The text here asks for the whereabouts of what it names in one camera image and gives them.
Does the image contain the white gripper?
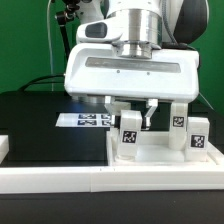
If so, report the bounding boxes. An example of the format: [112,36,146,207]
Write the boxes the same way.
[64,21,199,129]

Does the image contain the white square table top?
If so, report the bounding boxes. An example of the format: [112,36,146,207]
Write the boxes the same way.
[106,129,224,167]

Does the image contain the white U-shaped fence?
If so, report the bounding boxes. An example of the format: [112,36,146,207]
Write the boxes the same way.
[0,146,224,194]

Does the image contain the black cables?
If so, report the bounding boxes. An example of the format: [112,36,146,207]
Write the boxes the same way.
[18,73,68,93]

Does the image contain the white thin cable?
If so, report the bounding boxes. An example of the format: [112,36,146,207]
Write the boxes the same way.
[46,0,56,92]

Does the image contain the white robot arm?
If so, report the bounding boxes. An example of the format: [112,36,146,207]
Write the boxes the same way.
[62,0,209,117]

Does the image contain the white sheet with markers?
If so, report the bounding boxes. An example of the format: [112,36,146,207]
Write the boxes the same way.
[56,113,111,128]

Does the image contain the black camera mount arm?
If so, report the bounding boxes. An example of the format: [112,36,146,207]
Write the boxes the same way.
[55,0,80,58]

